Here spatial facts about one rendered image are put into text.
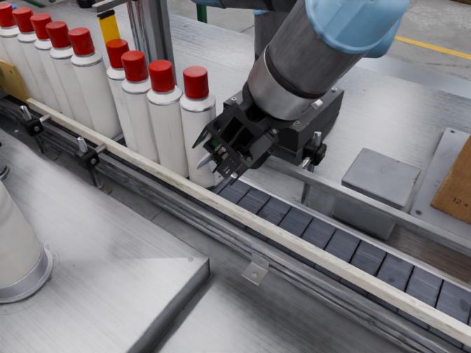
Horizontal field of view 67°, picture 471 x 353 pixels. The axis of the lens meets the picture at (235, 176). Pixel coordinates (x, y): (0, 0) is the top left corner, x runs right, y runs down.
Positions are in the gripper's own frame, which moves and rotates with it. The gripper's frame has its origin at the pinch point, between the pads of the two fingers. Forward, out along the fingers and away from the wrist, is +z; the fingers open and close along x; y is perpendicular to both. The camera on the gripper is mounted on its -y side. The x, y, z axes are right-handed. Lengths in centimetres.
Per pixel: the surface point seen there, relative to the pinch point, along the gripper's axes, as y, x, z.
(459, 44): -315, 58, 74
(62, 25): 0.3, -34.4, 2.3
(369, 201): -3.4, 18.0, -13.4
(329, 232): -2.1, 19.0, -4.6
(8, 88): 4, -45, 28
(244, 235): 5.5, 10.2, 0.7
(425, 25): -340, 29, 90
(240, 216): 4.9, 7.6, -1.3
